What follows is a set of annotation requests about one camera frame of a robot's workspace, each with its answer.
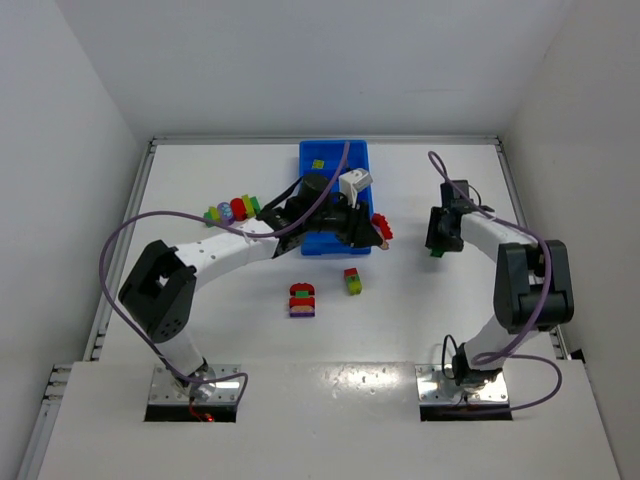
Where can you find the red round lego brick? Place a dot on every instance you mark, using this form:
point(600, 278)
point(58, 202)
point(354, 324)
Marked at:
point(238, 209)

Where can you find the blue divided plastic tray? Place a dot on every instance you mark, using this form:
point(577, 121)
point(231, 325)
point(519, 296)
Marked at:
point(331, 151)

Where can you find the lime lego brick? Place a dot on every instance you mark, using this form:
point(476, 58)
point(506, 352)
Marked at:
point(354, 285)

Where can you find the purple round lego brick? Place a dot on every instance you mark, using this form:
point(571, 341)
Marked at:
point(225, 213)

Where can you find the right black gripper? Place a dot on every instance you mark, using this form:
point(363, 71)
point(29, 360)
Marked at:
point(437, 237)

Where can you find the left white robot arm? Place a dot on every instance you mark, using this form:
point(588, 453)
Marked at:
point(158, 292)

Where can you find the small red lego brick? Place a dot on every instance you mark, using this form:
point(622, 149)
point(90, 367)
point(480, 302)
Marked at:
point(351, 272)

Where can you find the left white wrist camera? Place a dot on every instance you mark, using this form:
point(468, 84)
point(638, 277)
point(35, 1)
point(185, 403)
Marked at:
point(352, 182)

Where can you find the metal base plate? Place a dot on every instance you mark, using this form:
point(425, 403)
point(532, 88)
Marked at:
point(223, 388)
point(435, 389)

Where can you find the purple base lego brick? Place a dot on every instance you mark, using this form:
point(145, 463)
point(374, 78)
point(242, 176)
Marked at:
point(304, 311)

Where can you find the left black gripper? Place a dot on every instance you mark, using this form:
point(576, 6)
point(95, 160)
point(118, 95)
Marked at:
point(356, 226)

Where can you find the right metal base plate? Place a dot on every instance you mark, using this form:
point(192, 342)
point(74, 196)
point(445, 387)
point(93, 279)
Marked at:
point(435, 389)

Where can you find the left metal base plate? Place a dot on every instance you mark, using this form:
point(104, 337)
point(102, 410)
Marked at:
point(223, 388)

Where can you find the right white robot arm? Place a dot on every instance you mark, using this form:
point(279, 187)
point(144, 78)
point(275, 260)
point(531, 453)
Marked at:
point(532, 289)

